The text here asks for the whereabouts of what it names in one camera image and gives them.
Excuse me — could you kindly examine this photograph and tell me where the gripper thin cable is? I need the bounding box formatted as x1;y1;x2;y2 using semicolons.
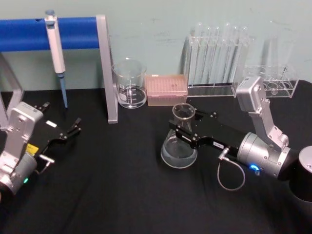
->
35;153;56;175
216;147;246;191

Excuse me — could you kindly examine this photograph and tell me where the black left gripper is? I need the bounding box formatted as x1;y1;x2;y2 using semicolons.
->
26;101;82;160

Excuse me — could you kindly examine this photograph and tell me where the black table cloth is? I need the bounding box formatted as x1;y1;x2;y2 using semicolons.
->
0;79;312;234

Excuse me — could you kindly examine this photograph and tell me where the blue bar grey stand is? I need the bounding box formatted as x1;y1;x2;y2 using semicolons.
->
0;15;119;130

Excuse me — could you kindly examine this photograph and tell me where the pink pipette tip box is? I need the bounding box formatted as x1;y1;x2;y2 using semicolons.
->
145;74;189;107

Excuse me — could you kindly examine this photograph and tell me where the clear glass test tube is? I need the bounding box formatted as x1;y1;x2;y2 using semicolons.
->
196;22;204;85
232;26;239;83
240;25;248;82
213;26;220;85
224;22;232;83
205;26;212;85

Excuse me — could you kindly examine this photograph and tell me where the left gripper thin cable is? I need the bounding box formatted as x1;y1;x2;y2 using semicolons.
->
35;153;56;175

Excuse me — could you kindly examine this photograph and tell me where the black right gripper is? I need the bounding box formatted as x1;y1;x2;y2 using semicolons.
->
168;107;249;159

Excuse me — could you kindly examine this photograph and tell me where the white blue pipette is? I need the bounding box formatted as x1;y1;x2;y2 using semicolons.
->
44;9;69;109

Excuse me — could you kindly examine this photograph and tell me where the clear glass conical flask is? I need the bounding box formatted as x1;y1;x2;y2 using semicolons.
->
160;102;198;170

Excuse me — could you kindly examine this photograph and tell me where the wide clear glass tube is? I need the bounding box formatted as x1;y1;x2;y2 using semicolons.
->
262;20;292;85

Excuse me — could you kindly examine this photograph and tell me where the low clear acrylic tube rack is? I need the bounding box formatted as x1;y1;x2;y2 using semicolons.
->
243;64;300;99

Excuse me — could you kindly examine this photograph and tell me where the clear glass beaker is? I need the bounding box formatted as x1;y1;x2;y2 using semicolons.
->
111;57;148;110

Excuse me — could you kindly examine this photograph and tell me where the right gripper thin cable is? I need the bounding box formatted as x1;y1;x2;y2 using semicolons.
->
216;147;246;191

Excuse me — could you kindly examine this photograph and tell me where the tall clear acrylic tube rack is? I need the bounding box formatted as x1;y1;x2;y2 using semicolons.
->
186;34;251;98

